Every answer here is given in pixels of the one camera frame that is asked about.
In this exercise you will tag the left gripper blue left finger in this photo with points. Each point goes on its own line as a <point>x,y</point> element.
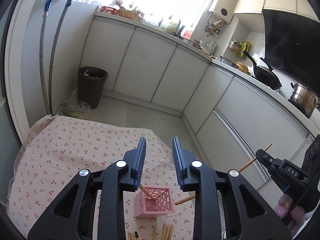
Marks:
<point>138,163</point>

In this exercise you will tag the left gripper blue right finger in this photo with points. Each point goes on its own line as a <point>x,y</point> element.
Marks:
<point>179,162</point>

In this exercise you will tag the wooden chopstick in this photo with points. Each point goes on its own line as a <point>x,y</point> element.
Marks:
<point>167,231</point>
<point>130,236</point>
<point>253,160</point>
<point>143,189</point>
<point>185,200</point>

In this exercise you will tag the white kitchen cabinets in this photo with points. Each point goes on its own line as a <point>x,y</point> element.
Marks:
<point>229,114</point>

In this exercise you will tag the right hand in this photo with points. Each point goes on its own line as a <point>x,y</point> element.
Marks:
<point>297,214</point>

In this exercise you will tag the pink perforated utensil holder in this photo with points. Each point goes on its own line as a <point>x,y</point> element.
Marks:
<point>160,203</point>

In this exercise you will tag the cherry print tablecloth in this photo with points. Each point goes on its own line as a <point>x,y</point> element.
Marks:
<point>57,148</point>

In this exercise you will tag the plastic bag on floor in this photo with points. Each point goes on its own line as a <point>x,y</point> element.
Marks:
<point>74,107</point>

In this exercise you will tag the steel cooking pot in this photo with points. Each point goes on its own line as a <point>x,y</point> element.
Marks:
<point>303,99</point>

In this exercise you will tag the dark brown trash bin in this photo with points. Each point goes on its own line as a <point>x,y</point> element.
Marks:
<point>90,84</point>

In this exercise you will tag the black wok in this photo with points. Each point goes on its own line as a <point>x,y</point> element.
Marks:
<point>264,75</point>

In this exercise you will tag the black range hood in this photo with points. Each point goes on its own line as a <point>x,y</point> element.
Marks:
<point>292,46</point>

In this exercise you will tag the wicker basket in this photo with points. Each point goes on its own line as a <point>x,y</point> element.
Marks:
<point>129,14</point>

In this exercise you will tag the white water heater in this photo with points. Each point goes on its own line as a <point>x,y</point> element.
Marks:
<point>223,9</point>

